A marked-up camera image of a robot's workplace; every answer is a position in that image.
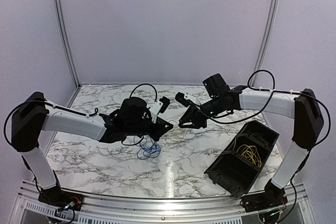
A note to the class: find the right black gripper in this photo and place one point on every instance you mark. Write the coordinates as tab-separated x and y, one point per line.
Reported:
198	121

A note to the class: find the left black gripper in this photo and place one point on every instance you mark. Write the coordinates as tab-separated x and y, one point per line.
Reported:
160	129

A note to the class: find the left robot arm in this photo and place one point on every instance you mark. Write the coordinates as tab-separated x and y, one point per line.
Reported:
36	114

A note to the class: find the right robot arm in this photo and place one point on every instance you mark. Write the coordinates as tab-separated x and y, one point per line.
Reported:
301	106

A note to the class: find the black three-compartment bin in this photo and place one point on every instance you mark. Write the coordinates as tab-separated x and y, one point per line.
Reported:
240	163

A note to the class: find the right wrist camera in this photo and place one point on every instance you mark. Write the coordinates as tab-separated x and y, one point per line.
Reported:
186	99

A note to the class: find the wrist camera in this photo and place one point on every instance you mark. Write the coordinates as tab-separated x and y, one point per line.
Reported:
186	99
159	107

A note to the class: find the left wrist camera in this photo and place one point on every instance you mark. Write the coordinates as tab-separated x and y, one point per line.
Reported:
159	107

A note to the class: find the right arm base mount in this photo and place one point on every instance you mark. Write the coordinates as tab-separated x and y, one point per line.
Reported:
270	198

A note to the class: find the right aluminium frame post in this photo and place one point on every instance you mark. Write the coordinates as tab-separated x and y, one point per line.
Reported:
270	20

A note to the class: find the aluminium frame post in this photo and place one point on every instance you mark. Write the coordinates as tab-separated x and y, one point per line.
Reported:
270	20
66	43

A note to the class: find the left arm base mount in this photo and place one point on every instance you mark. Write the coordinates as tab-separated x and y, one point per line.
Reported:
58	197

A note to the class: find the left aluminium frame post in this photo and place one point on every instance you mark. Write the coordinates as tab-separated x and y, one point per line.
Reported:
66	43

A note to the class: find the aluminium front rail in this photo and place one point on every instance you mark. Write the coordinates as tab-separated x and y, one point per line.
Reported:
113	209

